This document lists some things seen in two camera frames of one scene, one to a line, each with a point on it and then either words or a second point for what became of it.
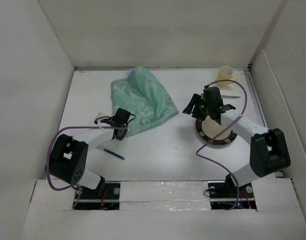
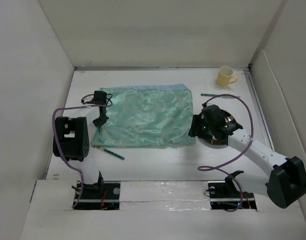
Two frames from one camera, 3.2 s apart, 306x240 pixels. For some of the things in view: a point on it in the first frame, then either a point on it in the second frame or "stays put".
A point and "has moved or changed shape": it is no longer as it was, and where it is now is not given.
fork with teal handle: [110, 152] stays put
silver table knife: [227, 97] stays put
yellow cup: [225, 73] stays put
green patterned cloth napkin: [142, 93] has moved or changed shape
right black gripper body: [201, 108] to [204, 129]
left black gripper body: [122, 135] to [101, 121]
